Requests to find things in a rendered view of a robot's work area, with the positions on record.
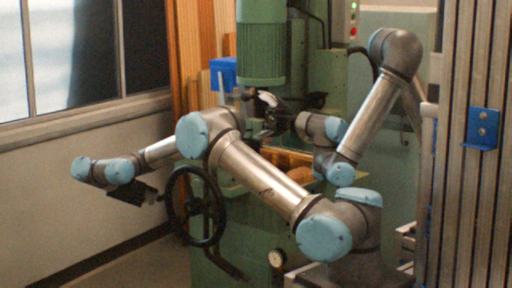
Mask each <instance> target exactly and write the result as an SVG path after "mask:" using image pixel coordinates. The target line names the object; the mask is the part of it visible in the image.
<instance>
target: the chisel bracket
mask: <svg viewBox="0 0 512 288"><path fill-rule="evenodd" d="M263 121H265V119H264V118H248V119H246V128H247V129H253V131H249V132H246V133H245V138H249V139H254V140H259V141H260V142H263V141H264V139H266V138H254V135H255V134H257V133H261V132H262V131H265V130H263V129H264V128H265V126H263V125H262V123H263Z"/></svg>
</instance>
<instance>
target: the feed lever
mask: <svg viewBox="0 0 512 288"><path fill-rule="evenodd" d="M258 96H259V94H251V93H250V92H249V91H243V92H242V94H241V99H242V100H243V101H244V102H248V101H249V100H251V99H260V98H259V97H258ZM328 96H329V93H328V92H325V93H318V92H309V93H308V95H307V96H306V98H287V97H278V98H281V99H282V100H283V101H291V102H306V105H307V107H308V108H310V109H316V110H321V109H323V108H324V105H325V104H326V97H328ZM260 100H261V99H260Z"/></svg>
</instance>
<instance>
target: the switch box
mask: <svg viewBox="0 0 512 288"><path fill-rule="evenodd" d="M353 2H354V3H355V11H353V12H351V10H353V8H352V3H353ZM359 3H361V0H332V27H331V42H337V43H348V42H359V26H360V8H359ZM352 13H355V20H352V18H351V15H352ZM351 21H355V23H350V22H351ZM353 27H355V28H356V34H355V35H352V34H351V30H352V28H353ZM351 36H354V38H350V37H351Z"/></svg>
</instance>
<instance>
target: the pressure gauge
mask: <svg viewBox="0 0 512 288"><path fill-rule="evenodd" d="M267 257H268V261H269V264H270V265H271V266H273V267H275V268H278V270H282V268H283V266H284V265H285V264H286V262H287V255H286V252H285V251H284V249H283V248H280V247H277V248H275V249H272V250H270V252H269V253H268V255H267ZM275 258H276V259H275Z"/></svg>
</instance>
